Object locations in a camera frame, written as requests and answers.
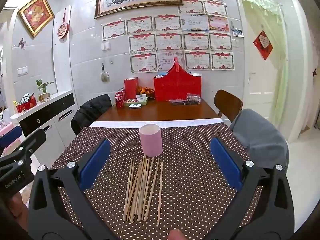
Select small red box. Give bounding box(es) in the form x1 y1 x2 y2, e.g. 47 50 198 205
124 77 139 100

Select red soda can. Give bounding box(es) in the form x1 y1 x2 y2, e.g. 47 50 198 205
115 88 126 108

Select orange snack packets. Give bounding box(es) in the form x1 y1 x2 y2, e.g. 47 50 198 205
136 85 155 96

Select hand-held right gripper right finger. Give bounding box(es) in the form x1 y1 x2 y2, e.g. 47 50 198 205
200 137 296 240

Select person's right hand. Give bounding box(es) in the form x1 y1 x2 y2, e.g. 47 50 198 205
168 229 185 240

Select red tin box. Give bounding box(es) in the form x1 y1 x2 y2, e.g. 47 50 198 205
15 93 38 113

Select black jacket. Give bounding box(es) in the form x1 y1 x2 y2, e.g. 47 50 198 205
71 94 112 135

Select grey garment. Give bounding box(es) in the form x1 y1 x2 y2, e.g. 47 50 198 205
229 109 290 175

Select brown polka dot tablecloth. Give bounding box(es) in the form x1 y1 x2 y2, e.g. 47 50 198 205
49 122 265 240

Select framed red gold picture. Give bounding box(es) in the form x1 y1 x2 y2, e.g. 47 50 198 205
18 0 55 38

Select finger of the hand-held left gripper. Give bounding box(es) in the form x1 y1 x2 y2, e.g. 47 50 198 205
15 128 48 161
0 126 22 148

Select person's left hand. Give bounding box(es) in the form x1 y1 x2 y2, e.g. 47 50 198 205
6 193 29 231

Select pink cup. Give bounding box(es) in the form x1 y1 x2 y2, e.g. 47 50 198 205
139 124 162 157

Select red heart wall decoration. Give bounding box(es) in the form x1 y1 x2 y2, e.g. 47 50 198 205
253 31 273 60

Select small photo prints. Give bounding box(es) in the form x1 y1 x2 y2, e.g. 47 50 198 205
231 27 245 38

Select white and black cabinet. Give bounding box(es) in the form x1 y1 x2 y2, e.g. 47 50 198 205
10 90 78 160

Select green tray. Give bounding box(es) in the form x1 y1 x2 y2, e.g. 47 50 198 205
122 97 149 107

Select wall of award certificates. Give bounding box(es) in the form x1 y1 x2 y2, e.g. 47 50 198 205
102 0 235 73

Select pile of wooden chopsticks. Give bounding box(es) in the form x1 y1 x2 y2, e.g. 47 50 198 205
122 154 164 225

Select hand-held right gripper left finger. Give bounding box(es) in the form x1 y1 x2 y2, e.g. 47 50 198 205
27 139 118 240

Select wooden chair back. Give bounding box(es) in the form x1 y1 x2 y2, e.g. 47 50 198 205
214 89 243 123

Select white door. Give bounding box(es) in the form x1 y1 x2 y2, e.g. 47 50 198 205
244 1 277 120

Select clear plastic bag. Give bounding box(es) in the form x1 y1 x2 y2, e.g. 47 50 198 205
171 93 201 105

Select light green curtain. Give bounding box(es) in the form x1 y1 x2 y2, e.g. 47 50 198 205
236 0 288 115

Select red round hanging ornament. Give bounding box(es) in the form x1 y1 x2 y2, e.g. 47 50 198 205
57 7 70 40

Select potted green plant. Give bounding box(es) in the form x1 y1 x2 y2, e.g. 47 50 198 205
36 79 55 102

